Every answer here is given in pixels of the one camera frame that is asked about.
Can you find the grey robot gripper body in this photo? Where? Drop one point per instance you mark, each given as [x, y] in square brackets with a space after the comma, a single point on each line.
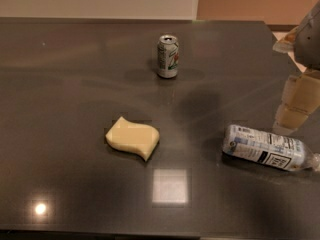
[309, 45]

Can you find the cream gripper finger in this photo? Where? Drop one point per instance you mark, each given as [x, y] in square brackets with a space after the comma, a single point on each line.
[286, 43]
[300, 98]

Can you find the silver 7up soda can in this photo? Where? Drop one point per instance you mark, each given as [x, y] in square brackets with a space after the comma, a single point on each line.
[168, 56]

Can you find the clear plastic water bottle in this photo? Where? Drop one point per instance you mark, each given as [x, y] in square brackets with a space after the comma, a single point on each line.
[269, 149]

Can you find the yellow wavy sponge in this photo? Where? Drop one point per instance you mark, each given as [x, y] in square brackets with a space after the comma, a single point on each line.
[136, 138]

